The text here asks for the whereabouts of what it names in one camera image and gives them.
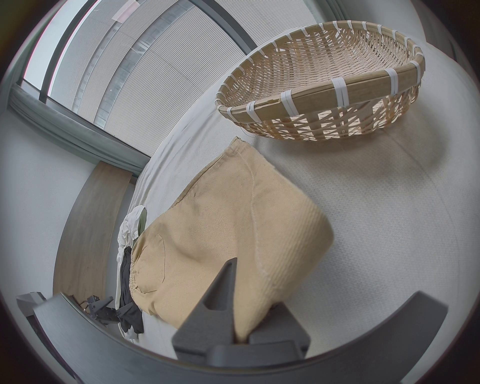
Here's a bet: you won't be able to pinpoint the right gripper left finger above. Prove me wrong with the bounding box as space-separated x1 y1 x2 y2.
172 257 241 361

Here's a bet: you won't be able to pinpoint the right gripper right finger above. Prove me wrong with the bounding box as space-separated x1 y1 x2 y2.
247 300 312 357

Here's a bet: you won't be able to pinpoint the tan shorts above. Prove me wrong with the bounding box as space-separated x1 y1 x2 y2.
127 136 335 344

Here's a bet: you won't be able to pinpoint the black garment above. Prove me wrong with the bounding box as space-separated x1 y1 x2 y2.
119 247 145 334

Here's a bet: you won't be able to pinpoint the pale grey garment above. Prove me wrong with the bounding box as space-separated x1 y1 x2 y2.
115 259 139 341

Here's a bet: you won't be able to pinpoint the white garment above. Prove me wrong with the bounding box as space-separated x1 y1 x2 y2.
117 205 145 250

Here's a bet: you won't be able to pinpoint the bed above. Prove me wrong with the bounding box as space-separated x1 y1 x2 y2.
52 15 479 361

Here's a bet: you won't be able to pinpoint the round woven basket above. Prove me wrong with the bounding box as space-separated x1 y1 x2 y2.
214 19 426 142

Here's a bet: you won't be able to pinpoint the window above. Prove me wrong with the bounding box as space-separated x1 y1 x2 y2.
22 0 319 156

